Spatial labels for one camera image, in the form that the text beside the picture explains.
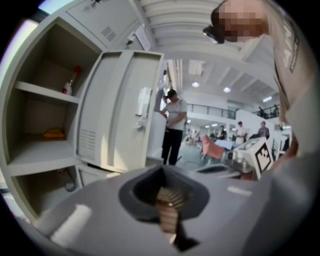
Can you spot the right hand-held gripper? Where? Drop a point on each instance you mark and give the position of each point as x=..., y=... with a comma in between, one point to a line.
x=262, y=155

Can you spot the tall grey locker door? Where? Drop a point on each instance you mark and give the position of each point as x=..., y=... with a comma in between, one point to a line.
x=112, y=112

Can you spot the small grey locker door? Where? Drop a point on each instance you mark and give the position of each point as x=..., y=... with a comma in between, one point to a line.
x=93, y=176

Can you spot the person's right forearm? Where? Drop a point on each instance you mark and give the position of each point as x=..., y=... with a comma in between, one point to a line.
x=292, y=148

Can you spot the vented grey locker door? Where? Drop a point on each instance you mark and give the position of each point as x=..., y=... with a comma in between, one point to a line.
x=100, y=17

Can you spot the grey metal locker cabinet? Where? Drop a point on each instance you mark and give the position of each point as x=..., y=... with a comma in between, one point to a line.
x=37, y=155

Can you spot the pink cloth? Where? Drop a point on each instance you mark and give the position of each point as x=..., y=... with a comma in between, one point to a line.
x=212, y=147

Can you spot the long ceiling light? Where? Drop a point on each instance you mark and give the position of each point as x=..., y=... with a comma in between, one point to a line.
x=267, y=99

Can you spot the black balcony railing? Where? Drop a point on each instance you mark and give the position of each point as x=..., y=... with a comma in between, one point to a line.
x=212, y=110

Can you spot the round ceiling light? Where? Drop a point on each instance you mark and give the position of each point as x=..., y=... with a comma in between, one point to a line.
x=195, y=84
x=226, y=89

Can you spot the clear plastic bottle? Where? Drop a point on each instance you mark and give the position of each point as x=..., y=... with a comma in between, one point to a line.
x=69, y=185

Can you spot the red-capped clear bottle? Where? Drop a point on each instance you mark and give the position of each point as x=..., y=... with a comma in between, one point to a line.
x=68, y=86

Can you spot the yellow packet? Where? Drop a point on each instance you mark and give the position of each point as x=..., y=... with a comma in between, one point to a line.
x=53, y=133

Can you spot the black head-worn camera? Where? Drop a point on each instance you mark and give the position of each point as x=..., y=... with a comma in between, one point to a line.
x=213, y=32

